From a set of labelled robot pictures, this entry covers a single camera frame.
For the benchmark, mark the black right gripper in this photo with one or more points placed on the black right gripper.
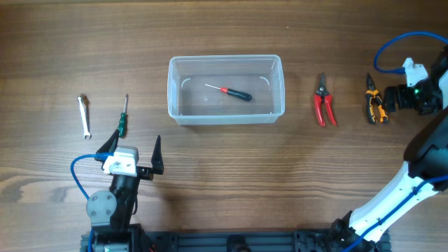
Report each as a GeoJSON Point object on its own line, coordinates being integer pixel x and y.
{"type": "Point", "coordinates": [402, 92]}

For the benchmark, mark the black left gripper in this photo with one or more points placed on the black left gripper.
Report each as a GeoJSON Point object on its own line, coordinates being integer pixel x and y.
{"type": "Point", "coordinates": [147, 173]}

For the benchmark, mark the orange black needle-nose pliers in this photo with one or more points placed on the orange black needle-nose pliers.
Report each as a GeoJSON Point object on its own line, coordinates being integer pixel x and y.
{"type": "Point", "coordinates": [373, 97]}

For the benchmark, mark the red handled cutters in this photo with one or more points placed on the red handled cutters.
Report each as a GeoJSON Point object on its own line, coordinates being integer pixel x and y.
{"type": "Point", "coordinates": [322, 97]}

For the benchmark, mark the black red screwdriver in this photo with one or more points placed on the black red screwdriver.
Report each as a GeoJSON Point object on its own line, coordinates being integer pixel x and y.
{"type": "Point", "coordinates": [234, 93]}

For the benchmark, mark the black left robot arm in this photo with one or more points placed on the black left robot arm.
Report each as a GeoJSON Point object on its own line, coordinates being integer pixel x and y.
{"type": "Point", "coordinates": [110, 210]}

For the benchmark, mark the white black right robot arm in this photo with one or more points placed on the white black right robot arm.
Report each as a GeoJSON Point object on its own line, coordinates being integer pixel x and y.
{"type": "Point", "coordinates": [424, 170]}

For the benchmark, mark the clear plastic container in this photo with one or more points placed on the clear plastic container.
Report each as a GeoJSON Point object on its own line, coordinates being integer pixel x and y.
{"type": "Point", "coordinates": [191, 102]}

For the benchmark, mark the small silver wrench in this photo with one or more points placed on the small silver wrench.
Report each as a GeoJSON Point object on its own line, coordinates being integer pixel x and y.
{"type": "Point", "coordinates": [84, 118]}

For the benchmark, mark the green handled screwdriver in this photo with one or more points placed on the green handled screwdriver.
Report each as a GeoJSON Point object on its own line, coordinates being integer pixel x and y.
{"type": "Point", "coordinates": [122, 125]}

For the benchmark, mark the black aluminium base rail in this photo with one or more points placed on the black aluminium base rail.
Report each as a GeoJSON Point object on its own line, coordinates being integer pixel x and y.
{"type": "Point", "coordinates": [297, 241]}

